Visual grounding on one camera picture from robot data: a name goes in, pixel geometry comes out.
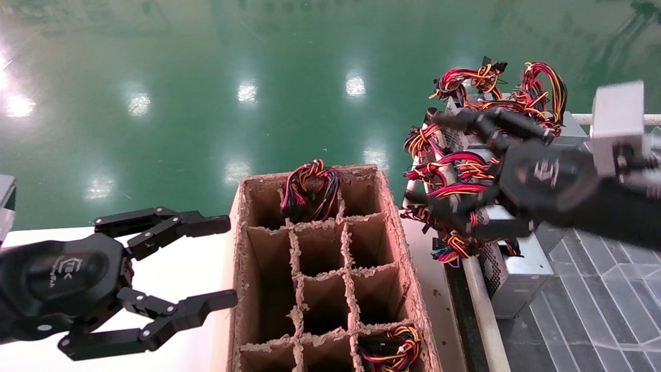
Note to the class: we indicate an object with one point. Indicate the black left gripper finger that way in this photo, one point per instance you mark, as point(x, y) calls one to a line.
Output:
point(196, 310)
point(170, 223)

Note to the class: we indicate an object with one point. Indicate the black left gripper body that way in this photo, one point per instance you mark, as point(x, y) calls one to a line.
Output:
point(57, 281)

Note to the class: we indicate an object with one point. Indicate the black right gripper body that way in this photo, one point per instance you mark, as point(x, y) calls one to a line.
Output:
point(547, 175)

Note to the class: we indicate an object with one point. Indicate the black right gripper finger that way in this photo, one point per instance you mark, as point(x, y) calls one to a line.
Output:
point(496, 121)
point(465, 214)

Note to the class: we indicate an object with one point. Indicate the short white rack pipe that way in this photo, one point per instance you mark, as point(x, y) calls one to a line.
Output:
point(411, 181)

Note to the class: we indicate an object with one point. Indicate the cardboard box with dividers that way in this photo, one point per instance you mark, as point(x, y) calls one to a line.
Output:
point(372, 243)

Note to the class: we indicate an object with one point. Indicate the transparent plastic divider tray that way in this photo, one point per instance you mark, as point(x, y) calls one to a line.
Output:
point(594, 320)

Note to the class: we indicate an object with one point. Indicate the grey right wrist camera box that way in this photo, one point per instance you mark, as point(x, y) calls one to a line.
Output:
point(617, 124)

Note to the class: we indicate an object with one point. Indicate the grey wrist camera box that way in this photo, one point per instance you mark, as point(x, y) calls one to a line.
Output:
point(5, 206)
point(617, 124)

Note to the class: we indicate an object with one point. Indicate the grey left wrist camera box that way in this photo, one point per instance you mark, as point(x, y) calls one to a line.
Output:
point(5, 206)

